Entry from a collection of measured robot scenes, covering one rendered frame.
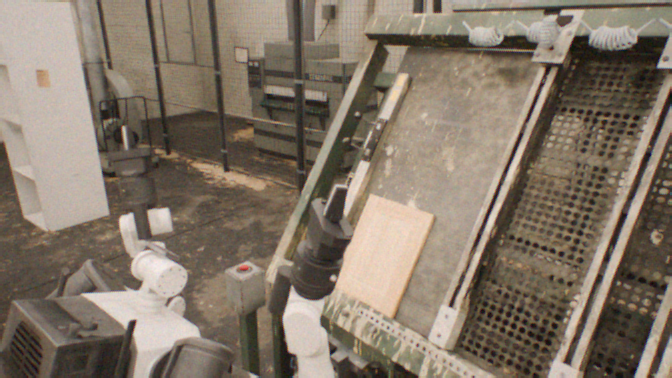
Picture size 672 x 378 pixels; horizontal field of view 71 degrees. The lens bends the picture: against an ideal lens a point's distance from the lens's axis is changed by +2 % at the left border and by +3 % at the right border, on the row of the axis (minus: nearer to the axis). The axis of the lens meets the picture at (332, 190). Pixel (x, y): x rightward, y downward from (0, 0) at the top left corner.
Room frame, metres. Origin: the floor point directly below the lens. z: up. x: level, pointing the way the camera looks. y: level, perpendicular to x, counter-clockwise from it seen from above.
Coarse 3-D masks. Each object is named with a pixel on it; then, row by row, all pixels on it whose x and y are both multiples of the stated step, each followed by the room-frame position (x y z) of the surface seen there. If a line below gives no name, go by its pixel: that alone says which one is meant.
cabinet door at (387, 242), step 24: (384, 216) 1.69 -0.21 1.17; (408, 216) 1.62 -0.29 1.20; (432, 216) 1.57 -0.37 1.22; (360, 240) 1.68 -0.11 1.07; (384, 240) 1.62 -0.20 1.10; (408, 240) 1.56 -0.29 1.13; (360, 264) 1.62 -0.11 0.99; (384, 264) 1.56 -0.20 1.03; (408, 264) 1.50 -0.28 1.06; (360, 288) 1.55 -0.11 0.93; (384, 288) 1.50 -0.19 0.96; (384, 312) 1.44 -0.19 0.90
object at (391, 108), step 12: (408, 84) 2.03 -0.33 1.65; (384, 108) 1.99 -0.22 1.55; (396, 108) 1.98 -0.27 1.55; (384, 132) 1.93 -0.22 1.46; (372, 156) 1.88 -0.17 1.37; (360, 168) 1.88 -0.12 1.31; (372, 168) 1.88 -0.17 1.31; (360, 180) 1.84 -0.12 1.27; (348, 192) 1.84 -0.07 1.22; (360, 192) 1.83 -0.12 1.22; (348, 204) 1.80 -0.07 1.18; (348, 216) 1.78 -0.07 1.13
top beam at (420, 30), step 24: (384, 24) 2.21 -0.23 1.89; (408, 24) 2.11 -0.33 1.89; (432, 24) 2.02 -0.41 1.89; (456, 24) 1.94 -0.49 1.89; (480, 24) 1.87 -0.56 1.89; (504, 24) 1.80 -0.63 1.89; (528, 24) 1.73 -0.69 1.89; (600, 24) 1.57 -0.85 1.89; (624, 24) 1.52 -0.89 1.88; (480, 48) 1.91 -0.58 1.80; (504, 48) 1.84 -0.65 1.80; (528, 48) 1.77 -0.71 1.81; (576, 48) 1.65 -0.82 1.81; (648, 48) 1.49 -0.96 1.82
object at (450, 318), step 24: (552, 24) 1.52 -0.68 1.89; (576, 24) 1.61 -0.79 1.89; (552, 48) 1.60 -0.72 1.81; (552, 72) 1.59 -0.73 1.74; (528, 96) 1.59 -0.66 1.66; (552, 96) 1.58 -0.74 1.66; (528, 120) 1.56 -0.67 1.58; (528, 144) 1.49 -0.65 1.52; (504, 168) 1.47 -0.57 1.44; (504, 192) 1.42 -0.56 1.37; (480, 216) 1.41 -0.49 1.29; (504, 216) 1.42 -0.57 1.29; (480, 240) 1.36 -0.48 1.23; (480, 264) 1.33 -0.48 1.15; (456, 288) 1.31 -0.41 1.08; (456, 312) 1.26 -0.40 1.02; (432, 336) 1.25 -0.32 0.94; (456, 336) 1.25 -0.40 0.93
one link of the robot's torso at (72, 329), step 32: (64, 288) 0.82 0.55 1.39; (32, 320) 0.67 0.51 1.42; (64, 320) 0.69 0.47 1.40; (96, 320) 0.71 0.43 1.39; (128, 320) 0.74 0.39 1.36; (160, 320) 0.77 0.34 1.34; (0, 352) 0.70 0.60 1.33; (32, 352) 0.64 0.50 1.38; (64, 352) 0.61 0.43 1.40; (96, 352) 0.64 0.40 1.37; (128, 352) 0.64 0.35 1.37; (160, 352) 0.69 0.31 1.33
